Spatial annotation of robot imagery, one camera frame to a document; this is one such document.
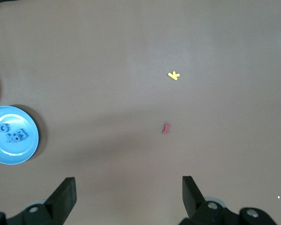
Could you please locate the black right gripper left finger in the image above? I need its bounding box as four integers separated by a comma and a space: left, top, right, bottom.
0, 177, 77, 225

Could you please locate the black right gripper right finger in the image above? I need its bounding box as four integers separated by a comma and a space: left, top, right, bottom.
179, 175, 281, 225

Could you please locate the blue plate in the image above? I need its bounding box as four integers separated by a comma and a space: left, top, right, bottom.
0, 105, 40, 165

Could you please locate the yellow foam letter k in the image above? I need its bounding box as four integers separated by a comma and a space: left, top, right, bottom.
167, 71, 181, 82

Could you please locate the brown table cover sheet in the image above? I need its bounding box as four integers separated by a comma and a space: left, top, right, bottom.
0, 0, 281, 225

